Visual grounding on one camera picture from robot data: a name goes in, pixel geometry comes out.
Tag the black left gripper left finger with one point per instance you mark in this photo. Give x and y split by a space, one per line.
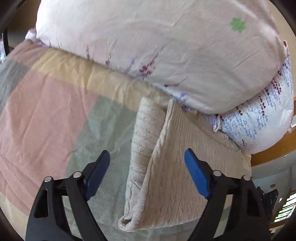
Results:
60 210

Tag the beige cable-knit sweater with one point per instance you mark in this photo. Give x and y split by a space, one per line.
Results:
159 190

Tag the bright window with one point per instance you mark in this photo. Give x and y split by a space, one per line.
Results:
284 213

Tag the wooden headboard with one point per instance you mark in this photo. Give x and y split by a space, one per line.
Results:
283 147

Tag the white blue-patterned pillow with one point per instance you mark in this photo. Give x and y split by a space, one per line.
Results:
260 122

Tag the pastel patchwork bed quilt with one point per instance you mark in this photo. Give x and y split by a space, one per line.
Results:
58 113

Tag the pink floral pillow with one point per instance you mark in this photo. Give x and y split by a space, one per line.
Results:
214 55

